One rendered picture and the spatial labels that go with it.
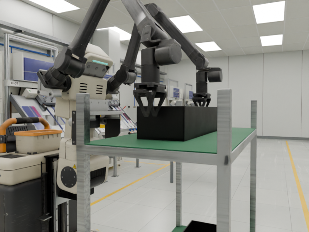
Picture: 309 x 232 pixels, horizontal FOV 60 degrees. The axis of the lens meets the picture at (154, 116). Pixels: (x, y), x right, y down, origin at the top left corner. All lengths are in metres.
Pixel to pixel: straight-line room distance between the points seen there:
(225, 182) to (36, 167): 1.08
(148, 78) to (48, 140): 0.94
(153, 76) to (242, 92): 9.50
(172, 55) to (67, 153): 0.80
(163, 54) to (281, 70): 9.55
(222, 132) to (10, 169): 1.07
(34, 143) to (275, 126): 9.24
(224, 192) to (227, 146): 0.11
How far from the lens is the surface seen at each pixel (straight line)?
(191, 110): 0.91
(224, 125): 0.64
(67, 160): 1.38
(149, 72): 0.81
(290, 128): 10.21
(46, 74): 1.24
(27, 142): 1.57
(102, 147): 0.78
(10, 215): 1.50
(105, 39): 6.84
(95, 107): 1.39
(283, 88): 10.21
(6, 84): 3.46
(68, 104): 1.39
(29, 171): 1.50
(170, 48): 0.77
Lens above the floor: 1.05
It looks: 2 degrees down
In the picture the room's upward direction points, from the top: straight up
